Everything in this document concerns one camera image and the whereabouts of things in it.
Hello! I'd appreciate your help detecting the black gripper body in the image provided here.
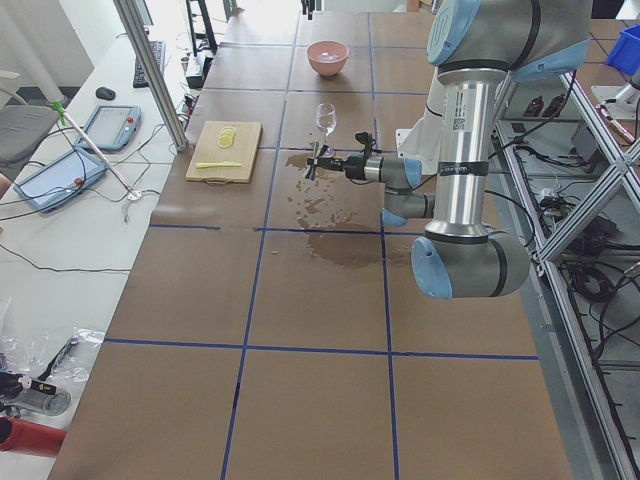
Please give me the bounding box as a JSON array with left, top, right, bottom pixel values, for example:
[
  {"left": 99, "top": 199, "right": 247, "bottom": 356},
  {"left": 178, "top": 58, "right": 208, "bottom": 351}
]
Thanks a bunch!
[{"left": 343, "top": 132, "right": 375, "bottom": 181}]

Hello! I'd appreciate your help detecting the steel jigger measuring cup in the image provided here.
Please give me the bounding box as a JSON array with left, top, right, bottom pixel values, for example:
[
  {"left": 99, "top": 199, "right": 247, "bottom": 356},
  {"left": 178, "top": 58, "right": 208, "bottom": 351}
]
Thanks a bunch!
[{"left": 305, "top": 141, "right": 322, "bottom": 181}]

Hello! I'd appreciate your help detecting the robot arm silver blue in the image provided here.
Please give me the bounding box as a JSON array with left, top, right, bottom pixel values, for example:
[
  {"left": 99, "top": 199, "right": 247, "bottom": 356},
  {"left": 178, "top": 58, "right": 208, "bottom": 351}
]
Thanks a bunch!
[{"left": 307, "top": 1, "right": 592, "bottom": 299}]

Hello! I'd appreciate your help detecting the clear wine glass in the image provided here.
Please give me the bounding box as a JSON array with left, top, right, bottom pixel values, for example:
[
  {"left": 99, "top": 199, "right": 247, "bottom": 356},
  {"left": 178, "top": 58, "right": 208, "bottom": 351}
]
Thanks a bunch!
[{"left": 315, "top": 103, "right": 337, "bottom": 156}]

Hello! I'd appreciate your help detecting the clear ice cubes pile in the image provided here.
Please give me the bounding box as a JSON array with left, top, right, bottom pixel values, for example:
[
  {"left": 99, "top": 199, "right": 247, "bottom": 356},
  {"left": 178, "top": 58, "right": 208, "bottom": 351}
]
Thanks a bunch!
[{"left": 316, "top": 52, "right": 340, "bottom": 63}]

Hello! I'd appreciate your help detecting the bamboo cutting board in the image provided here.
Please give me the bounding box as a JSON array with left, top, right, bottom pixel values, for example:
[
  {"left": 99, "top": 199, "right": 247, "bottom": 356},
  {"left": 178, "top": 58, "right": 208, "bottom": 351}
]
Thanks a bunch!
[{"left": 185, "top": 121, "right": 262, "bottom": 183}]

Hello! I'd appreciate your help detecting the pink bowl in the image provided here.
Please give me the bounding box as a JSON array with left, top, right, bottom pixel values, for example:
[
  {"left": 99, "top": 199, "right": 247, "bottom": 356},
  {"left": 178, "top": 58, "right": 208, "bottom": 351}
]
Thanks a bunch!
[{"left": 306, "top": 40, "right": 350, "bottom": 77}]

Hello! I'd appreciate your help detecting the yellow plastic knife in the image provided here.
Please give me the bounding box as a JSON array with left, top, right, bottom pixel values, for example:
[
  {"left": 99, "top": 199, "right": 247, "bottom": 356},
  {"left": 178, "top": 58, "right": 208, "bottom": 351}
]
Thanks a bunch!
[{"left": 195, "top": 161, "right": 243, "bottom": 169}]

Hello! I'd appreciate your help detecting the black keyboard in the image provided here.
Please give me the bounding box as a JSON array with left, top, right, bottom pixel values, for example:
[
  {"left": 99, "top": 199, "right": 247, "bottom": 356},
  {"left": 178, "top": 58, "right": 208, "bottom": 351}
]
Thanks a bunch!
[{"left": 132, "top": 39, "right": 167, "bottom": 90}]

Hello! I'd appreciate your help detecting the blue teach pendant far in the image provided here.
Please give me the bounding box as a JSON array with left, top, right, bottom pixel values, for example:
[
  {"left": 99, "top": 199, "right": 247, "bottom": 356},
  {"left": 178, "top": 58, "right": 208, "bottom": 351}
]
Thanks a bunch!
[{"left": 82, "top": 105, "right": 142, "bottom": 152}]

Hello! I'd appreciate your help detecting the blue teach pendant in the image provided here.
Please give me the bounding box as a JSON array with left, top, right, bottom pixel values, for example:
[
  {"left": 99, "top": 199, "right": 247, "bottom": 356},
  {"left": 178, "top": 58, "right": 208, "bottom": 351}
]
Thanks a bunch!
[
  {"left": 13, "top": 149, "right": 107, "bottom": 213},
  {"left": 82, "top": 105, "right": 142, "bottom": 152}
]

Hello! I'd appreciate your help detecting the black computer mouse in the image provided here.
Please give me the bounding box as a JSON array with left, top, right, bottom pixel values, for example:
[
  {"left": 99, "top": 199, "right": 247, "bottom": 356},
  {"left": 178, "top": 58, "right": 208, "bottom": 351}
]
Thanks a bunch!
[{"left": 95, "top": 86, "right": 116, "bottom": 101}]

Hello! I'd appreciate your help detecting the white rod green tip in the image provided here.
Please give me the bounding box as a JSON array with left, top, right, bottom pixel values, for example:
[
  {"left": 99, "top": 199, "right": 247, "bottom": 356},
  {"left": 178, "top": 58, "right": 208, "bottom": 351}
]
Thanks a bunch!
[{"left": 49, "top": 101, "right": 142, "bottom": 201}]

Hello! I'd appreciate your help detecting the blue teach pendant near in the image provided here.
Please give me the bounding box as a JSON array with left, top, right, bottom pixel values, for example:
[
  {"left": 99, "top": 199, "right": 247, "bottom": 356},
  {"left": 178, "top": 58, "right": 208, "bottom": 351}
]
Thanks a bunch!
[{"left": 13, "top": 149, "right": 107, "bottom": 213}]

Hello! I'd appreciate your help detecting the blue storage bin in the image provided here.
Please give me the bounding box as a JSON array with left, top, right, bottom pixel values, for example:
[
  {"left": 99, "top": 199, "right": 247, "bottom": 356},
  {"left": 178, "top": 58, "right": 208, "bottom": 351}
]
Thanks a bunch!
[{"left": 606, "top": 24, "right": 640, "bottom": 75}]

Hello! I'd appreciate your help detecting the grey office chair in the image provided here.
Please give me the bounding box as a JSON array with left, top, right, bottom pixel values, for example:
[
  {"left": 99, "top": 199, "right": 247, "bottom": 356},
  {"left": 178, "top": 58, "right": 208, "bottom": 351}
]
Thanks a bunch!
[{"left": 1, "top": 87, "right": 58, "bottom": 166}]

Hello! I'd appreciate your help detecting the clear plastic bag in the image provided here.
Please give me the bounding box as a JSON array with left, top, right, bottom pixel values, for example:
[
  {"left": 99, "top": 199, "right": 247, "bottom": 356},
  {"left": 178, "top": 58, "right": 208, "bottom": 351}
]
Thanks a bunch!
[{"left": 1, "top": 327, "right": 105, "bottom": 386}]

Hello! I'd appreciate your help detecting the glass jar black label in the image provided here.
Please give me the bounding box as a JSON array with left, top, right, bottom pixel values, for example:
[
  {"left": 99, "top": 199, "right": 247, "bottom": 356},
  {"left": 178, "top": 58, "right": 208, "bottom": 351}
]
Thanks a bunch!
[{"left": 7, "top": 380, "right": 71, "bottom": 416}]

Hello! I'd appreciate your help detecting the red cylinder bottle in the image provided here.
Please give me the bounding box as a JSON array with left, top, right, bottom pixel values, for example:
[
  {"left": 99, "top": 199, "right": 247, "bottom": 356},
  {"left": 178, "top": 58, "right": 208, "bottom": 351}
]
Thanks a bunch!
[{"left": 1, "top": 416, "right": 66, "bottom": 458}]

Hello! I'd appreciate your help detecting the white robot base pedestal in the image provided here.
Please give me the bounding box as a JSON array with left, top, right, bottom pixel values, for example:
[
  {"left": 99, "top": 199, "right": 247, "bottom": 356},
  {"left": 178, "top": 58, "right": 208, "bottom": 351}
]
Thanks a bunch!
[{"left": 396, "top": 70, "right": 445, "bottom": 175}]

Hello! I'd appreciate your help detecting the aluminium frame post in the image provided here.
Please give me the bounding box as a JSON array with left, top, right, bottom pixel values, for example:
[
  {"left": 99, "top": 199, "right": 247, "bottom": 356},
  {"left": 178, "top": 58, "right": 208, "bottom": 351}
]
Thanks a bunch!
[{"left": 113, "top": 0, "right": 188, "bottom": 152}]

